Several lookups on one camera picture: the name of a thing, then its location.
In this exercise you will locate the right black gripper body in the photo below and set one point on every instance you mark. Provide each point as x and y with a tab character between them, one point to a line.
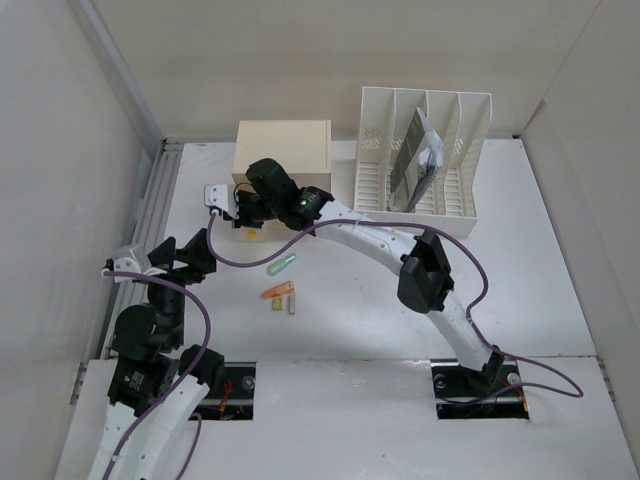
253	211

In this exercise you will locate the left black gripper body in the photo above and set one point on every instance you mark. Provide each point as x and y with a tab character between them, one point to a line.
183	275

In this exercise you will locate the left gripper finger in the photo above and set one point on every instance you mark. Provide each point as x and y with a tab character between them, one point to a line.
162	256
196	256

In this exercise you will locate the cream drawer cabinet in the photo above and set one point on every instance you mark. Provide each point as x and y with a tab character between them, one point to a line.
294	155

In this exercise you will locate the grey setup guide booklet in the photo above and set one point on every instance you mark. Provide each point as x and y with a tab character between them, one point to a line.
419	160

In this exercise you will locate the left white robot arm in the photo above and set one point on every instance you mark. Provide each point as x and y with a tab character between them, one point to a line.
157	383

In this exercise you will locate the green highlighter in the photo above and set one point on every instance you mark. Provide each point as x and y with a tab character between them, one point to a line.
281	264

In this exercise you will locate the orange highlighter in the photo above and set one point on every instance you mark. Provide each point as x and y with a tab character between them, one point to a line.
279	290

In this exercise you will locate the small yellow eraser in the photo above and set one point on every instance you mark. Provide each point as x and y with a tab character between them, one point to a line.
277	304

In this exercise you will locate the grey eraser stick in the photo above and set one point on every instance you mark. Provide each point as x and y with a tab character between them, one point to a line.
292	303

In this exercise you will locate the white file organizer rack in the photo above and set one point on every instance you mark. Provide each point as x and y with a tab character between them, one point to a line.
461	119

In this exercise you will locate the aluminium frame rail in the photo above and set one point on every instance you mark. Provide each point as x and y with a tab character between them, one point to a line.
115	146

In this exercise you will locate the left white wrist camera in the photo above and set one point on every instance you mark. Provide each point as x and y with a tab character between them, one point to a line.
131	259

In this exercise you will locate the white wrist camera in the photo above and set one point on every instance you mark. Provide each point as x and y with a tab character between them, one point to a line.
131	259
220	197

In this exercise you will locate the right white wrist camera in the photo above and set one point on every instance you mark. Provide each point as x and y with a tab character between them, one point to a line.
220	197

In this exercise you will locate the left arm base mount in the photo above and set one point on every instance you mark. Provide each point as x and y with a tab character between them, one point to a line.
234	399

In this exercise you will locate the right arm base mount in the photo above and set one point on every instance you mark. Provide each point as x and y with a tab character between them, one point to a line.
462	394

